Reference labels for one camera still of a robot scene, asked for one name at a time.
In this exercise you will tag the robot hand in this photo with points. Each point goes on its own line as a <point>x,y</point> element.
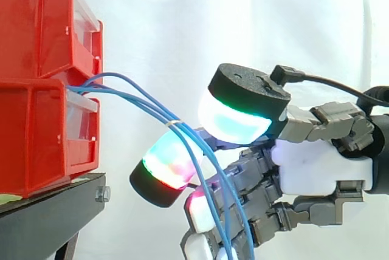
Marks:
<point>307,166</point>

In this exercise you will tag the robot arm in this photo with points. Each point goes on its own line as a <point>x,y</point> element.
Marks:
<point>380,156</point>

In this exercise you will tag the black stand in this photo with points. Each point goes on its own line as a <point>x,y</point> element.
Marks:
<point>51,211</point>

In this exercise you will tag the red bin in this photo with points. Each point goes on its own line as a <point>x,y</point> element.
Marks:
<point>33,135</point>
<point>39,23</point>

